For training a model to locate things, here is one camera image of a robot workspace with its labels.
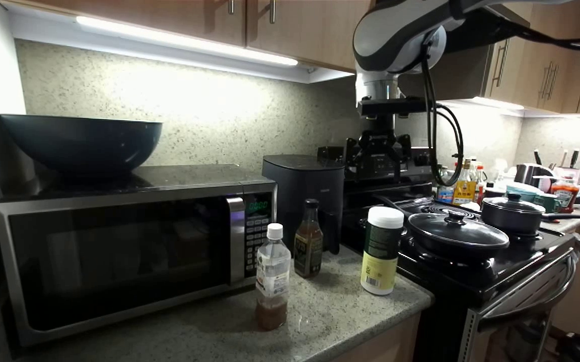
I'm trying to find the brown glass bottle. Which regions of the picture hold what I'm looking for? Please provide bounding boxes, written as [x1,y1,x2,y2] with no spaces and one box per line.
[293,194,327,281]

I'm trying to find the red jar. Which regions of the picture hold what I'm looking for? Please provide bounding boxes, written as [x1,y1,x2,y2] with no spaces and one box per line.
[550,180,580,216]

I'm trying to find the wooden base cabinet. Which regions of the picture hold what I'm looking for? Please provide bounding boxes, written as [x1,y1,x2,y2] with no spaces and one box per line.
[327,310,427,362]

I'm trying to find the dark blue bowl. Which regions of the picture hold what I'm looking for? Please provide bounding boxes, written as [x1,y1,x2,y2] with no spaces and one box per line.
[0,113,166,179]

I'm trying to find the under-cabinet light strip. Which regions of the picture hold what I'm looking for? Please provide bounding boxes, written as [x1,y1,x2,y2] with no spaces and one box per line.
[73,11,300,68]

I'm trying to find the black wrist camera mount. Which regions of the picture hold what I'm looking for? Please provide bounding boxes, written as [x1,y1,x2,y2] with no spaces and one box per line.
[357,94,429,119]

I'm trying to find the black pan with glass lid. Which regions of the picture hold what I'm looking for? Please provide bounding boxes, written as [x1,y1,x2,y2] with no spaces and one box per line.
[404,192,512,261]

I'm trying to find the teal container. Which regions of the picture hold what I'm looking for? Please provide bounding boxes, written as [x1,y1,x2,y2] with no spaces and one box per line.
[504,179,560,211]

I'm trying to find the yellow liquid bottle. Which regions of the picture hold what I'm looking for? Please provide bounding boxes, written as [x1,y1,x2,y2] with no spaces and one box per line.
[452,158,479,205]

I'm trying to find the wooden corner wall cabinet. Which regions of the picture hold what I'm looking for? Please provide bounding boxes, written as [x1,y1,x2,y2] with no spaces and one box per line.
[482,11,580,117]

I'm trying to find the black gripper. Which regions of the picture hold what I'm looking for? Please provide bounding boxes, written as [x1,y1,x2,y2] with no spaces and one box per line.
[345,113,415,180]

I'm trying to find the black air fryer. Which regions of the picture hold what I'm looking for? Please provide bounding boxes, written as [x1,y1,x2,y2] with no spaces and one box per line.
[261,153,348,257]

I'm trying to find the black electric stove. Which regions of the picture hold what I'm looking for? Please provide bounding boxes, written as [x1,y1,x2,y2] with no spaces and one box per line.
[316,142,580,362]

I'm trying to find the white-lidded green yellow container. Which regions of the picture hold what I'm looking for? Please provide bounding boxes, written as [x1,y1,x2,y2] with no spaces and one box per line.
[359,203,408,297]

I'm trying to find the stainless steel microwave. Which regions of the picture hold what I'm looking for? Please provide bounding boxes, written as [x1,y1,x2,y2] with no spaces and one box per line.
[0,163,281,347]

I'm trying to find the clear plastic bottle white cap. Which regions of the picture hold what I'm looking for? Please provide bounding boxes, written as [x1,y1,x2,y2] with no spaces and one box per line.
[255,222,294,331]

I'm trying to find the black pot with lid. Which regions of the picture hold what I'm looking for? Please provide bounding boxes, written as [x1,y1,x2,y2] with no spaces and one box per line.
[479,188,548,240]

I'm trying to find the blue-labelled bottle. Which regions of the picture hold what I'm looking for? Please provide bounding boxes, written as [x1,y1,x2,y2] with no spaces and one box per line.
[435,180,458,205]

